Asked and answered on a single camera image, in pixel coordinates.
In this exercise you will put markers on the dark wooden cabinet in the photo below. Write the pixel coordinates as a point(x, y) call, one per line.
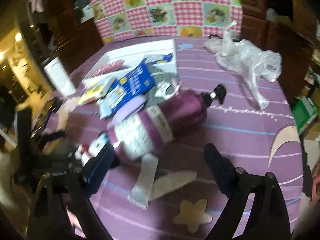
point(76, 41)

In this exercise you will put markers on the green box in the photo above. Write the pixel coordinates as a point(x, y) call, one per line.
point(304, 112)

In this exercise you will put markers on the white cardboard box tray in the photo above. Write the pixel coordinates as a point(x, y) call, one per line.
point(132, 56)

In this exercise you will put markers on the white eye mask sachet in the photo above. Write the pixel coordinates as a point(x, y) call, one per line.
point(148, 188)

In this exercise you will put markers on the pink bubble wrap pouch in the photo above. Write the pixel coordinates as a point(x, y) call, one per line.
point(107, 68)

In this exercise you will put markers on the white dog plush toy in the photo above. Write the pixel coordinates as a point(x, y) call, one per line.
point(93, 146)

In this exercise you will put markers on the white paper bag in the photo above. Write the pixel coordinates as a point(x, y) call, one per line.
point(59, 77)

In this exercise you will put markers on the purple pump bottle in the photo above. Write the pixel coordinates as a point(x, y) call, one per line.
point(152, 128)

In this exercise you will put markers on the black sunglasses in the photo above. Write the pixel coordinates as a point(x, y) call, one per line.
point(51, 106)

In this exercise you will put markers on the yellow wet wipes pack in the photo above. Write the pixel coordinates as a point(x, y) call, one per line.
point(96, 91)

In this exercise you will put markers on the pink checkered tablecloth board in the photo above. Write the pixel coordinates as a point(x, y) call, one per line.
point(120, 19)

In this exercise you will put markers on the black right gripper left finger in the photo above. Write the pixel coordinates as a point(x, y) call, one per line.
point(49, 218)

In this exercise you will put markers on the person's right hand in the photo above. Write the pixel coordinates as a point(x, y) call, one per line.
point(315, 183)

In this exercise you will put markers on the large blue eye mask pack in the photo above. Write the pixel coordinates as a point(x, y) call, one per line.
point(136, 82)

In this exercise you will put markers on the clear plastic bag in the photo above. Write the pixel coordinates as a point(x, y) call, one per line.
point(247, 60)

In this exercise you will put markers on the lilac soft cushion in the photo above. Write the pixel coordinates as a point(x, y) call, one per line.
point(131, 107)

